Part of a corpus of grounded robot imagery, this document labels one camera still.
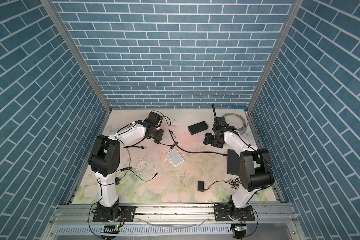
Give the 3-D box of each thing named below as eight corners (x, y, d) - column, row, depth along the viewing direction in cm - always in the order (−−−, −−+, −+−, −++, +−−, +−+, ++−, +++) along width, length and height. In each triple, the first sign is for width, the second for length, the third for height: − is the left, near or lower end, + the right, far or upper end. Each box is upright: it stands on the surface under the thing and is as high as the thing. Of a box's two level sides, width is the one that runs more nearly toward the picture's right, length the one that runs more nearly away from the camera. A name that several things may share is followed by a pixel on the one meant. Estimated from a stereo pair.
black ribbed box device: (191, 135, 108) (191, 133, 106) (187, 128, 112) (187, 126, 110) (208, 129, 111) (208, 127, 110) (204, 122, 115) (204, 120, 114)
